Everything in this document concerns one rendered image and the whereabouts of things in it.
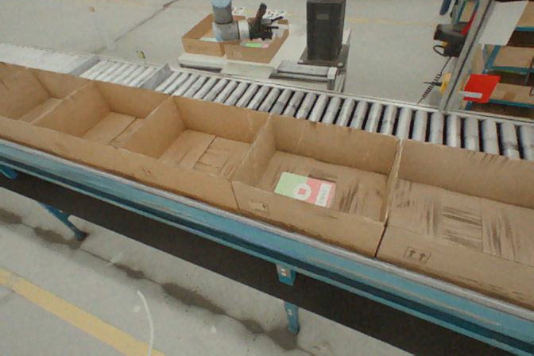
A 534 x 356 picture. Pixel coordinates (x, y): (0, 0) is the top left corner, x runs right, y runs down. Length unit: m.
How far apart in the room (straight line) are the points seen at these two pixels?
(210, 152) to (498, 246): 0.90
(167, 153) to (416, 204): 0.85
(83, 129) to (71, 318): 1.08
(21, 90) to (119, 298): 1.15
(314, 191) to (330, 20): 1.06
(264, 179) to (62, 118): 0.81
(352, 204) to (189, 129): 0.69
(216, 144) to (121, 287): 1.15
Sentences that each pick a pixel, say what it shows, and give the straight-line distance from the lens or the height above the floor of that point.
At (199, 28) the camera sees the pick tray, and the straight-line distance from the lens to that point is 2.26.
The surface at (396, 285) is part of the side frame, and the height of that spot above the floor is 0.91.
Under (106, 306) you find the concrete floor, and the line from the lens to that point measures 2.02.
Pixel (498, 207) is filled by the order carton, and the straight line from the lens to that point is 1.06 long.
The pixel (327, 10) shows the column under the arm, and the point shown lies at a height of 1.04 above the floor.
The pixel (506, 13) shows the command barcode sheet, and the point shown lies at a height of 1.16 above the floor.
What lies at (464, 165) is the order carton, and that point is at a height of 0.99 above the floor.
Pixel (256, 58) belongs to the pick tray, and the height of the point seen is 0.78.
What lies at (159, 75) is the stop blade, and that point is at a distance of 1.89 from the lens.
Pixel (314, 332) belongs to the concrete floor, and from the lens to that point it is 1.69.
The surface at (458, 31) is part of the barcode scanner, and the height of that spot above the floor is 1.08.
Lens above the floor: 1.65
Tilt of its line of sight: 46 degrees down
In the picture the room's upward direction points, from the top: 8 degrees counter-clockwise
